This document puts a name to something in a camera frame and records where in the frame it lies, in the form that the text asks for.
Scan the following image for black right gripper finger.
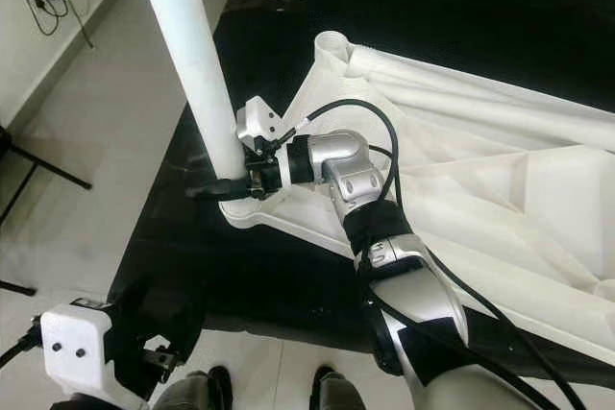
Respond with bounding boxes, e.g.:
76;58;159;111
187;178;256;203

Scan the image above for black chair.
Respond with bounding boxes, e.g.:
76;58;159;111
0;127;92;296

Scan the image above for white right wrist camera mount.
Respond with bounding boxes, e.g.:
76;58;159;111
235;95;294;157

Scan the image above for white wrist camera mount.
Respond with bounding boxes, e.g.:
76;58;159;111
235;95;294;157
40;300;118;406

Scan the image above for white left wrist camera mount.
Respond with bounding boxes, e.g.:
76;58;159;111
40;300;118;406

